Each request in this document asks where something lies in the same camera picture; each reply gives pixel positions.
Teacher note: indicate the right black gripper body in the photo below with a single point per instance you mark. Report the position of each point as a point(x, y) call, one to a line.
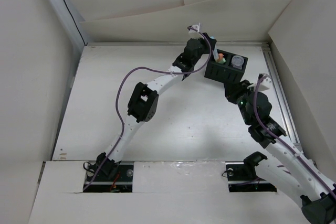
point(241, 91)

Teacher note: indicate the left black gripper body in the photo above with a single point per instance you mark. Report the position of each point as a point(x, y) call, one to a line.
point(204, 49)

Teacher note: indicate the blue highlighter pen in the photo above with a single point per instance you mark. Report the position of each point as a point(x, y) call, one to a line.
point(215, 53)

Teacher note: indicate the green highlighter pen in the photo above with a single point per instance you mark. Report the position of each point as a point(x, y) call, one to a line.
point(222, 61)

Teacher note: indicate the clear jar of paper clips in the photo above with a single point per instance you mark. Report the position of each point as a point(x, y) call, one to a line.
point(237, 61)

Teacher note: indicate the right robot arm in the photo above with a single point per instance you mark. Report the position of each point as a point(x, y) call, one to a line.
point(282, 164)

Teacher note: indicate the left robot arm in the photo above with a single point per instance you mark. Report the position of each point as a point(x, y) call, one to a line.
point(145, 96)

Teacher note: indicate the black two-compartment organizer box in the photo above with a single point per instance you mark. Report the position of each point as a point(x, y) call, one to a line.
point(224, 73)

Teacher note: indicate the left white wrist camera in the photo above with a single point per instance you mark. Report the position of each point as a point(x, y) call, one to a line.
point(194, 31)

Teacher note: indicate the aluminium rail right side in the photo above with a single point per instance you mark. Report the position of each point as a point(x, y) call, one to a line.
point(286, 116)

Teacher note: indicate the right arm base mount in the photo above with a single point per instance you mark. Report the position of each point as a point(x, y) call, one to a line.
point(242, 177)

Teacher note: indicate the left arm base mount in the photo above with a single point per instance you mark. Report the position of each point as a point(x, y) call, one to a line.
point(121, 180)

